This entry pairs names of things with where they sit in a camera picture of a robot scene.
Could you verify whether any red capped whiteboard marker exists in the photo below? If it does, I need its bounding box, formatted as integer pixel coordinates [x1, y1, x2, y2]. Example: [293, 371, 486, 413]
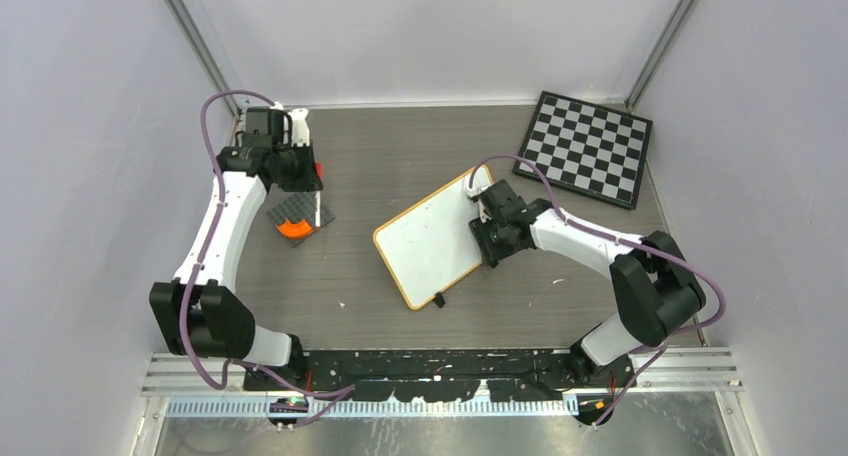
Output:
[314, 162, 323, 232]

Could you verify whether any white whiteboard orange frame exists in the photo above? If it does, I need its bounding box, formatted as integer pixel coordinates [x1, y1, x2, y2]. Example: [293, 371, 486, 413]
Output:
[372, 165, 493, 310]

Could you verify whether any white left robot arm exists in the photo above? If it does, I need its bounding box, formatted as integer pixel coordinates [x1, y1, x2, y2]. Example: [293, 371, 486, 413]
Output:
[149, 104, 323, 390]

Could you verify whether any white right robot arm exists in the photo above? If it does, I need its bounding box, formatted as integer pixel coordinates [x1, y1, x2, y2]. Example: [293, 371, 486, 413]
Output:
[465, 180, 706, 387]

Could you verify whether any grey studded building plate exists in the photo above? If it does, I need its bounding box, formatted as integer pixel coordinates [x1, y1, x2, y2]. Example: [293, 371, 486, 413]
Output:
[266, 192, 336, 247]

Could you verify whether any orange curved block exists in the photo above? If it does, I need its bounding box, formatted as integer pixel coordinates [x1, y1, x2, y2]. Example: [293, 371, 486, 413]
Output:
[276, 219, 315, 241]

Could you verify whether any black white checkerboard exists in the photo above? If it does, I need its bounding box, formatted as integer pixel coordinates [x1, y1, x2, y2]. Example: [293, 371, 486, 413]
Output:
[513, 91, 653, 210]

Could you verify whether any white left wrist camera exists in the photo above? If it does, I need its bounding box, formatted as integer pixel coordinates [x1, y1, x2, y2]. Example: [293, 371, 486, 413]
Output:
[270, 101, 311, 147]

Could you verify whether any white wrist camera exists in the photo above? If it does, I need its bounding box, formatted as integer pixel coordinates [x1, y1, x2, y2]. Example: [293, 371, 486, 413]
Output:
[270, 101, 311, 147]
[464, 183, 491, 201]

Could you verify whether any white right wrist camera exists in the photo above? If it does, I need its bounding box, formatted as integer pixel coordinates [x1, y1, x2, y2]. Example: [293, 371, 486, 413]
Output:
[464, 183, 491, 201]

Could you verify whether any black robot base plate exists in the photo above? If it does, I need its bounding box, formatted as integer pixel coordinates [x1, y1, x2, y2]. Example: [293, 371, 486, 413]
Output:
[243, 349, 633, 403]

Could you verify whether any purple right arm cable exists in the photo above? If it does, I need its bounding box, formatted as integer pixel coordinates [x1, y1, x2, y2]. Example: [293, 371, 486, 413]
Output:
[466, 154, 728, 429]

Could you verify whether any aluminium rail frame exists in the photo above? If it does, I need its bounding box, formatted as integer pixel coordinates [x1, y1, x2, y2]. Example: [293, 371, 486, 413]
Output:
[142, 347, 743, 420]

